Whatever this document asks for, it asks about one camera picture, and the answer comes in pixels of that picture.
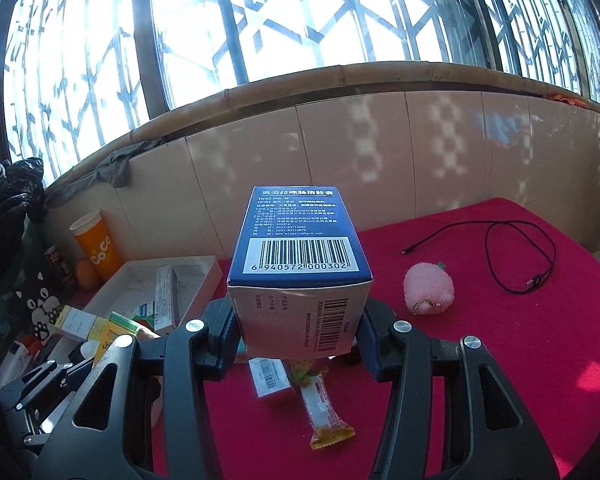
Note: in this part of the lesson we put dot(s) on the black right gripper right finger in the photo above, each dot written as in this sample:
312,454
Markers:
488,431

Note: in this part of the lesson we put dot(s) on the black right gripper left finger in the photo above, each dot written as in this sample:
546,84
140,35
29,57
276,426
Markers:
105,432

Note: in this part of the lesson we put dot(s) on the yellow green aloe box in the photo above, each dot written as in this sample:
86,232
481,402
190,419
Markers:
119,325

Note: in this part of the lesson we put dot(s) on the long white medicine box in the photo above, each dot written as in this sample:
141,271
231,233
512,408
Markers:
168,304

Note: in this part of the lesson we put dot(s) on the pink plush ball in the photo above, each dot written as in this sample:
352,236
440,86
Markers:
428,289

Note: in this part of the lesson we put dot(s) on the yellow snack bar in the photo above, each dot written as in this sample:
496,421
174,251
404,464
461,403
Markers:
328,428

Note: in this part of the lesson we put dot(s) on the blue white medicine box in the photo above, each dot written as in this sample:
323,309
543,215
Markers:
299,278

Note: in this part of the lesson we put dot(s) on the yellow white medicine box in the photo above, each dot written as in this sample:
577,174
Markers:
79,325

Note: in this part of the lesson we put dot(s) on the black white cat case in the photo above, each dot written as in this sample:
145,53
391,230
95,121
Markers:
37,292

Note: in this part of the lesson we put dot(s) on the orange fruit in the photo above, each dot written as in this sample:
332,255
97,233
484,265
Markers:
87,275

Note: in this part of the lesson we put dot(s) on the white cardboard tray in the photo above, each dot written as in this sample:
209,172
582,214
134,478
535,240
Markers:
135,283

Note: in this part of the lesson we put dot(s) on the dark drink can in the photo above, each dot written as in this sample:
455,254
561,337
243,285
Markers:
60,267

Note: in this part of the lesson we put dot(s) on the small barcode box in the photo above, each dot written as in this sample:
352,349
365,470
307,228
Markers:
269,377

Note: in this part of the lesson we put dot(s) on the orange paper cup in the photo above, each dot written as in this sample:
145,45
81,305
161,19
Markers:
92,233

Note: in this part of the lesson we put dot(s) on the black plastic bag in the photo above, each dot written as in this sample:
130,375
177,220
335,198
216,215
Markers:
22,197

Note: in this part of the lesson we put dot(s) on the grey cloth on sill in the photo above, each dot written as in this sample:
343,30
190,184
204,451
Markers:
113,169

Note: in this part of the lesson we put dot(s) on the window with metal grille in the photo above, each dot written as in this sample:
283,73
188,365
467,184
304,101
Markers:
76,75

